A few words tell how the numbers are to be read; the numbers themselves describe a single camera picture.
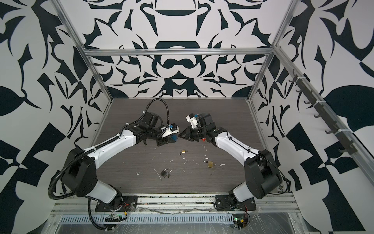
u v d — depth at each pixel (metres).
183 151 0.92
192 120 0.79
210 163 0.88
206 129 0.66
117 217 0.70
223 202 0.74
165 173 0.84
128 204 0.73
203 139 0.67
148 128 0.66
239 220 0.71
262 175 0.44
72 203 0.76
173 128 0.71
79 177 0.43
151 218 0.71
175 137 0.82
